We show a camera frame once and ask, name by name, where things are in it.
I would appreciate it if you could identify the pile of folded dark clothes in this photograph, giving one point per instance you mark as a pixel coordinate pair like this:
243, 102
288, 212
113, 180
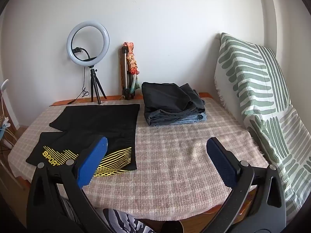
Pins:
167, 99

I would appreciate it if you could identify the black pants with yellow stripes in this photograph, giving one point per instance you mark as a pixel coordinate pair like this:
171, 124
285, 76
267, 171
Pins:
97, 123

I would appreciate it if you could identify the folded silver tripod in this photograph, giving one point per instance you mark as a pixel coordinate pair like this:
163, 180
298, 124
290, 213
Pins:
126, 74

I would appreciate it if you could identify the green striped white blanket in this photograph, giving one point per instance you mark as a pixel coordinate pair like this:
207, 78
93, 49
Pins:
264, 102

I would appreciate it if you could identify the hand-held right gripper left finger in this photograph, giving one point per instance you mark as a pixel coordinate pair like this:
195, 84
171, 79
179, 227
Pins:
93, 159

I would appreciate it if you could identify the black mini tripod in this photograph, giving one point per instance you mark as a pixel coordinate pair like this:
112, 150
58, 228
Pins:
95, 85

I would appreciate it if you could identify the blue folded jeans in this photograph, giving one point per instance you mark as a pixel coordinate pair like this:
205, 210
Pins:
192, 118

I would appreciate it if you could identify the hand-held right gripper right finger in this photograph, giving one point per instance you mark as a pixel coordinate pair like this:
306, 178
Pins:
222, 161

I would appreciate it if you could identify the pink checked tablecloth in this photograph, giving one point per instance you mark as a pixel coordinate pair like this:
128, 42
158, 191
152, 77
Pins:
175, 160

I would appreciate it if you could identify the zebra patterned clothing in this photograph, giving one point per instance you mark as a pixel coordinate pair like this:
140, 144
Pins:
127, 222

